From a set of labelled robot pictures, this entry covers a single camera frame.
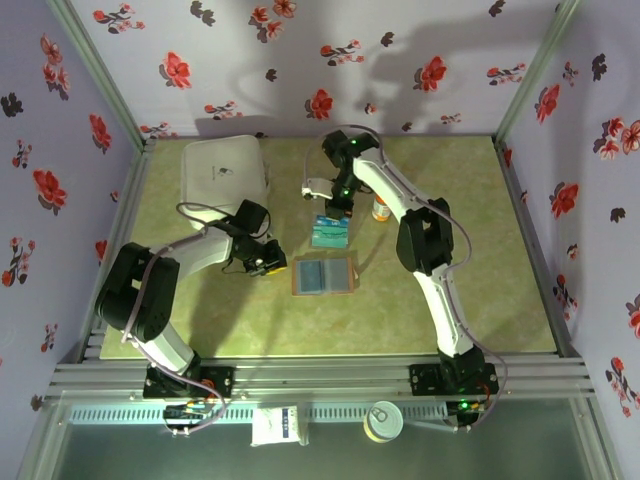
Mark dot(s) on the teal credit card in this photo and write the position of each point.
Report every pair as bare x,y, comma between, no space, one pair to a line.
330,241
324,224

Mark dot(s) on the white paper packet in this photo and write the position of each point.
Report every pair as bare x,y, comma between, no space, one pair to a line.
275,426

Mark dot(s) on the aluminium cross rail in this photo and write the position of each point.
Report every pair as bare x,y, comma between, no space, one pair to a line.
325,375

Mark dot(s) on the aluminium side rail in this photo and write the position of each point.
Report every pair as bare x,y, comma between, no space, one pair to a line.
131,190
536,250

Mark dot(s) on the brown leather card holder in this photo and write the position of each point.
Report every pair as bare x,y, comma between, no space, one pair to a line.
325,277

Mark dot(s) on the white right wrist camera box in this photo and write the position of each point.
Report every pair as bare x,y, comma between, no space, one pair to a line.
316,188

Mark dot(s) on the controller circuit board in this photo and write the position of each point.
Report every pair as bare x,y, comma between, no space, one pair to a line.
465,407
185,412

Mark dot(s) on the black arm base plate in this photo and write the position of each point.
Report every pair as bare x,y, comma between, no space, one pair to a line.
220,382
425,379

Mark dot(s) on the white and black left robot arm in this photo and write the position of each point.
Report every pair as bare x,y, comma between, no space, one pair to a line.
135,295

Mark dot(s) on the tin can with pull tab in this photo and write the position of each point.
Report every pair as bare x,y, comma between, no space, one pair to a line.
383,421

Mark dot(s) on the orange-capped small bottle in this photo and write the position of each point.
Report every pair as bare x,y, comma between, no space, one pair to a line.
380,210

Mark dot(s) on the aluminium frame post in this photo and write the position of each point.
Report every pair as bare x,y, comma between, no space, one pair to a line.
102,75
533,75

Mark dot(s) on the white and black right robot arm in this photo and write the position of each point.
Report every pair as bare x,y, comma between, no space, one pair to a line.
425,240

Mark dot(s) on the white plastic lidded container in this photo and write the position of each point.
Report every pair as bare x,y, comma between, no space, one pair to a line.
220,170

